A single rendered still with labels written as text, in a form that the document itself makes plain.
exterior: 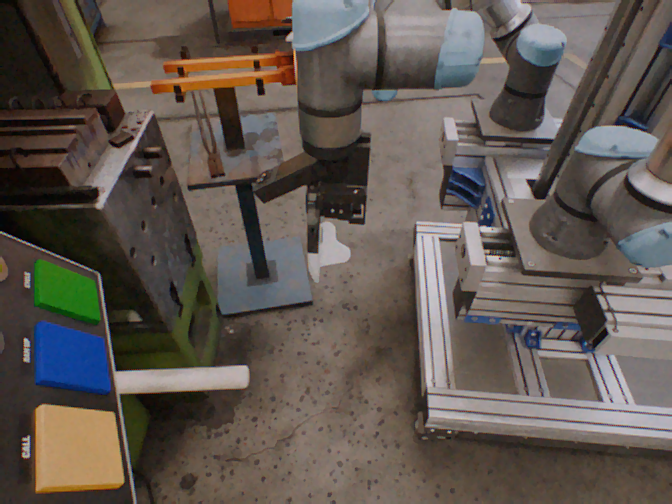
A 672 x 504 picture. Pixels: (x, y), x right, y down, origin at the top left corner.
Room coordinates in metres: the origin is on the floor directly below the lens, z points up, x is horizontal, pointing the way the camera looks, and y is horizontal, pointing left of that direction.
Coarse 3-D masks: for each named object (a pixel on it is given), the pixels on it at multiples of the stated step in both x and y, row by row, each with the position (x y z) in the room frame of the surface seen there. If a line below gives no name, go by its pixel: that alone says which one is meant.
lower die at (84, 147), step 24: (0, 120) 0.73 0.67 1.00; (96, 120) 0.78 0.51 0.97; (0, 144) 0.66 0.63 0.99; (24, 144) 0.66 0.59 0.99; (48, 144) 0.66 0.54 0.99; (72, 144) 0.67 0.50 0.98; (96, 144) 0.74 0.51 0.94; (0, 168) 0.59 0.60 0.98; (24, 168) 0.60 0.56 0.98; (48, 168) 0.60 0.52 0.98; (72, 168) 0.63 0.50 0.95
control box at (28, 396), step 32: (0, 256) 0.29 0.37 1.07; (32, 256) 0.32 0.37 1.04; (0, 288) 0.25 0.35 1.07; (32, 288) 0.27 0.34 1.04; (0, 320) 0.21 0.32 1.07; (32, 320) 0.23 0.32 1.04; (64, 320) 0.25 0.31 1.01; (0, 352) 0.18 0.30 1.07; (32, 352) 0.19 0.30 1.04; (0, 384) 0.15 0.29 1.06; (32, 384) 0.16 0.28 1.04; (0, 416) 0.12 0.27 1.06; (32, 416) 0.13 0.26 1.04; (0, 448) 0.10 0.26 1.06; (32, 448) 0.10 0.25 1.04; (0, 480) 0.08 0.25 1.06; (32, 480) 0.08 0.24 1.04; (128, 480) 0.10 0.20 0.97
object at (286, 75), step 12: (252, 72) 1.07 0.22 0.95; (264, 72) 1.07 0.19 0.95; (276, 72) 1.07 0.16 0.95; (288, 72) 1.08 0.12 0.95; (156, 84) 1.00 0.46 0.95; (168, 84) 1.00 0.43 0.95; (180, 84) 1.01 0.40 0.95; (192, 84) 1.02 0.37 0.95; (204, 84) 1.02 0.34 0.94; (216, 84) 1.03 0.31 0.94; (228, 84) 1.03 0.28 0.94; (240, 84) 1.04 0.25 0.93; (252, 84) 1.05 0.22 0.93; (288, 84) 1.07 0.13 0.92
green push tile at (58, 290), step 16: (48, 272) 0.30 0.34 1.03; (64, 272) 0.32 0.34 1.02; (48, 288) 0.28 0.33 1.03; (64, 288) 0.29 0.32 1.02; (80, 288) 0.30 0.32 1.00; (96, 288) 0.32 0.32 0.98; (48, 304) 0.26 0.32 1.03; (64, 304) 0.27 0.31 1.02; (80, 304) 0.28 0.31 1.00; (96, 304) 0.29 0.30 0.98; (80, 320) 0.26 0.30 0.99; (96, 320) 0.27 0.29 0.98
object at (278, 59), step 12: (192, 60) 1.16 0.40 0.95; (204, 60) 1.16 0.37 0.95; (216, 60) 1.16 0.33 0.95; (228, 60) 1.16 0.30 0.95; (240, 60) 1.16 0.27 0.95; (252, 60) 1.16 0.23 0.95; (264, 60) 1.17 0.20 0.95; (276, 60) 1.17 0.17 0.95; (288, 60) 1.19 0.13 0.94; (168, 72) 1.12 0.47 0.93
